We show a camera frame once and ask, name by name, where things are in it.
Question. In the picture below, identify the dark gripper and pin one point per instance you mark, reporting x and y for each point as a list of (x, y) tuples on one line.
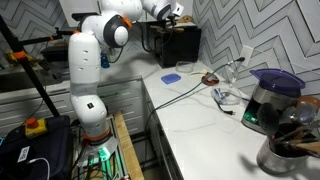
[(176, 9)]

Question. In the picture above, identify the wooden cooking stick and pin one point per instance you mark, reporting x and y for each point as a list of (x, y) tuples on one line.
[(186, 19)]

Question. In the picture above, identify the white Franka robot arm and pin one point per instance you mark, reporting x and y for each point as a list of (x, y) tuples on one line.
[(85, 66)]

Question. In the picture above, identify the black microwave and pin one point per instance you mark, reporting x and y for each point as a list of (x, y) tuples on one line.
[(181, 46)]

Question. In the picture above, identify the clear plastic container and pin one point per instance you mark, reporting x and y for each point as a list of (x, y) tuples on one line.
[(184, 66)]

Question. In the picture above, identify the blue plastic lid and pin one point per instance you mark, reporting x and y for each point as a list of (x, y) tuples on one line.
[(171, 78)]

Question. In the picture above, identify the red and black small dish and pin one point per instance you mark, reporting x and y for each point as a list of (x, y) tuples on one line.
[(210, 79)]

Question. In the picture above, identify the blue bottle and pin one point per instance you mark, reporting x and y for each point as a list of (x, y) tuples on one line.
[(105, 62)]

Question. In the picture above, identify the clear drinking glass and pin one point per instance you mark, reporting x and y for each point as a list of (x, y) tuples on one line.
[(232, 74)]

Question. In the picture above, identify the white drawer cabinet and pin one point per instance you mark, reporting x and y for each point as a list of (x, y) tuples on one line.
[(120, 100)]

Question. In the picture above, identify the steel appliance with purple lid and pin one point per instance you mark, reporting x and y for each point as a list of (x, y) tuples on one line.
[(271, 96)]

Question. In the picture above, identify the wooden plank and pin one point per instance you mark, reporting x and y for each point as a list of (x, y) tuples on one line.
[(128, 146)]

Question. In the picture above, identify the black spatula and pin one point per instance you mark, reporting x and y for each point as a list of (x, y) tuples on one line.
[(268, 117)]

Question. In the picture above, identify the black tripod with orange clamp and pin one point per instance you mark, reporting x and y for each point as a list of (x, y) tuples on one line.
[(26, 70)]

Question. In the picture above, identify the metal ladle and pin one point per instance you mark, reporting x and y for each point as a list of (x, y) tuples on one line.
[(301, 113)]

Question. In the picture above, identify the metal utensil holder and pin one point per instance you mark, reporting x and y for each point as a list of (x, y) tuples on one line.
[(278, 158)]

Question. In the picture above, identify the red emergency stop button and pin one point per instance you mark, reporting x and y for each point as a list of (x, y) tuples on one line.
[(34, 127)]

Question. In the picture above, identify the wooden spoon in holder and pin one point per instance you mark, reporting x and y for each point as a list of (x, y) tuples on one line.
[(308, 146)]

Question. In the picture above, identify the black case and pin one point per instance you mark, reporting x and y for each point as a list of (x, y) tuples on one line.
[(36, 153)]

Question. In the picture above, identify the white wall outlet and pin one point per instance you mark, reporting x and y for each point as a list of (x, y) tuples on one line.
[(247, 55)]

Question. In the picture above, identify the white wall cabinet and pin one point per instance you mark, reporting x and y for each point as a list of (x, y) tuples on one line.
[(83, 10)]

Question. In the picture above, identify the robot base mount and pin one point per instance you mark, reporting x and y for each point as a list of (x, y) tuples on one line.
[(98, 151)]

